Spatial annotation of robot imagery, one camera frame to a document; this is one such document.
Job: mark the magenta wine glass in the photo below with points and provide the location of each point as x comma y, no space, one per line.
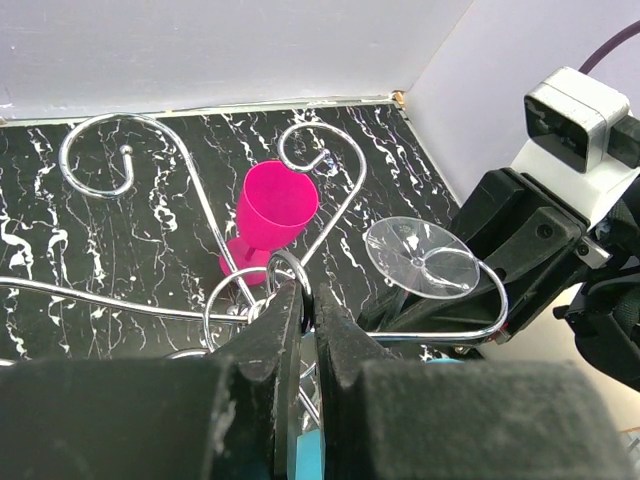
274,206

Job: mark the clear wine glass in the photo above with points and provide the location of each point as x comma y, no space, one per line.
422,258

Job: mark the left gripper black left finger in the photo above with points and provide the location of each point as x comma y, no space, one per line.
227,415

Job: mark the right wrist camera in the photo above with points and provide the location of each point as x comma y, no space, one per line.
583,142

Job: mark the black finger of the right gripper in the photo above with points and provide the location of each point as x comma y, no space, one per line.
526,234

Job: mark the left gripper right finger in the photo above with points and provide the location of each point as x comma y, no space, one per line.
391,418

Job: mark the chrome wine glass rack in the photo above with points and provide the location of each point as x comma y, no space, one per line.
243,295

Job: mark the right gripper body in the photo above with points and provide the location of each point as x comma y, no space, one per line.
604,315

